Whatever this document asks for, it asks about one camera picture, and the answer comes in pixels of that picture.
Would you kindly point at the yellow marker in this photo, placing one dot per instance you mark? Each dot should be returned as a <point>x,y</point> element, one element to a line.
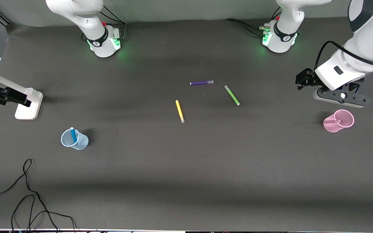
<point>179,111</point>

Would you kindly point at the translucent pink plastic cup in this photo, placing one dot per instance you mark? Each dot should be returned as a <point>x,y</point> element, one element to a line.
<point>346,118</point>

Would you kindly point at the purple marker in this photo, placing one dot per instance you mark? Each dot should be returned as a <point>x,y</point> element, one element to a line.
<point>201,83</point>

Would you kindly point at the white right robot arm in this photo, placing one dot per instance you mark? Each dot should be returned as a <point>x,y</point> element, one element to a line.
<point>76,9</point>

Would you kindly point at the green marker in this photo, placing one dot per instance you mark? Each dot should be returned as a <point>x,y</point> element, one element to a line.
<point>231,94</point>

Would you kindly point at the translucent blue plastic cup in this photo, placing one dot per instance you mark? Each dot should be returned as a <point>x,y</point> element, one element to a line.
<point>81,144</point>

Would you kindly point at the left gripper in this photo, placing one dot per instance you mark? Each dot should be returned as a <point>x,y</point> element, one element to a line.
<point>307,78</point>

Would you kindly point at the white stand with base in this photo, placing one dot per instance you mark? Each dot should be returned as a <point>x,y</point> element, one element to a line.
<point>28,108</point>

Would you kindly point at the blue marker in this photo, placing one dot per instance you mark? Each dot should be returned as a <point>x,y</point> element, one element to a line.
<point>73,135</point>

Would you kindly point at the dark grey table mat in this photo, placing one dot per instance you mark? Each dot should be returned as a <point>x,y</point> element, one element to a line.
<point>186,178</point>

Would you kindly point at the pink marker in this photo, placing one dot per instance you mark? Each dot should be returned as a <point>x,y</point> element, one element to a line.
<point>332,122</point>

